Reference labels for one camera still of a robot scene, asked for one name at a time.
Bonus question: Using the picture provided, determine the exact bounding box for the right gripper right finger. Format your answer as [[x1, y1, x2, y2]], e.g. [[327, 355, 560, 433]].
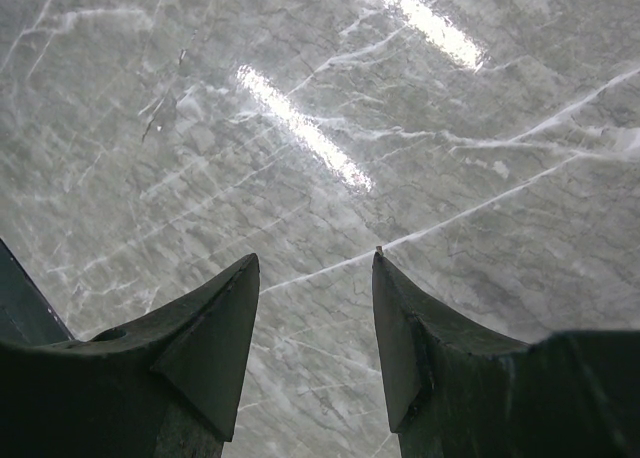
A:
[[372, 253, 639, 457]]

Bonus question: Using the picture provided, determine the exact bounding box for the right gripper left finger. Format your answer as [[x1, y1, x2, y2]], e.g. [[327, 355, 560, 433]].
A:
[[1, 254, 260, 457]]

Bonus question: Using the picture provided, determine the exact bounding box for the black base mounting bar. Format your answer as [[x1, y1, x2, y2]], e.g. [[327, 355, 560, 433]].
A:
[[0, 241, 74, 346]]

